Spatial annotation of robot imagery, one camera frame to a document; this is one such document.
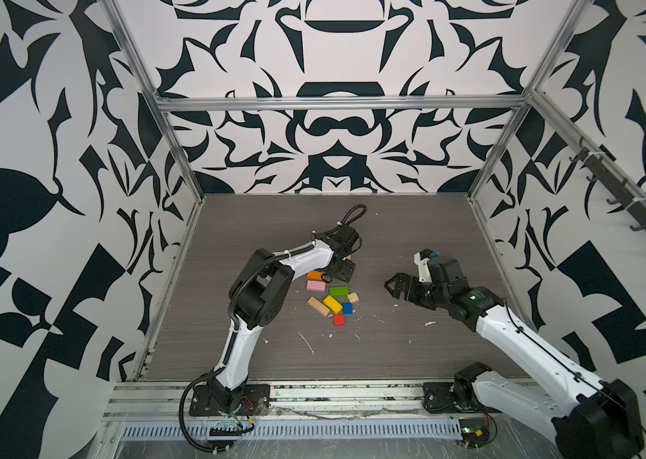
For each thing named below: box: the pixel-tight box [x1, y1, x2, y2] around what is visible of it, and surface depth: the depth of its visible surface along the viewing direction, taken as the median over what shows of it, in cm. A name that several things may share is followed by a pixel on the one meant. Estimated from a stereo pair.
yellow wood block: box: [323, 294, 344, 315], surface depth 91 cm
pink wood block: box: [305, 280, 326, 292], surface depth 96 cm
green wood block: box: [329, 285, 349, 298], surface depth 94 cm
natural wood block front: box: [306, 295, 331, 317], surface depth 92 cm
